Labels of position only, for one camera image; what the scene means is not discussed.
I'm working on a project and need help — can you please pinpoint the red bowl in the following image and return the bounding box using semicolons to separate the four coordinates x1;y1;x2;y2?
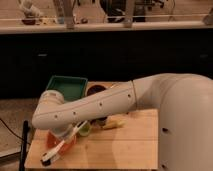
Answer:
46;132;76;155

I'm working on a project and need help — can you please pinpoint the yellow banana toy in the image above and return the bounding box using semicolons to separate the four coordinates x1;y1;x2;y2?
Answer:
103;120;125;130

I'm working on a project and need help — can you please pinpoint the black cable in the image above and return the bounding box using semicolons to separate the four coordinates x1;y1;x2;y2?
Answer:
0;117;31;146

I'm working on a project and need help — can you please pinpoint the green cup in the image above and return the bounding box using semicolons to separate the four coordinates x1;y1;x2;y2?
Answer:
78;122;91;137

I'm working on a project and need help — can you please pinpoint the dark brown bowl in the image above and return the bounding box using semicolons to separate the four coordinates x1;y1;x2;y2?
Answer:
86;85;105;96

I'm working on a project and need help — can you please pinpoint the white figurine on shelf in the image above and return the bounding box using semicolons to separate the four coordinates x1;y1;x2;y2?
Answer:
18;0;44;25

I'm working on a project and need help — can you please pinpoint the green square tray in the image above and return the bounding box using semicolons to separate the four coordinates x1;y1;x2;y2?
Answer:
46;75;88;101

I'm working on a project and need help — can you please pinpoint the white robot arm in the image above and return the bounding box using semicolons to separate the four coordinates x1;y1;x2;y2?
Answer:
32;73;213;171

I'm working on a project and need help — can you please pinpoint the black vertical post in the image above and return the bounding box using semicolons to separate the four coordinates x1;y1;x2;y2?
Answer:
19;120;29;171

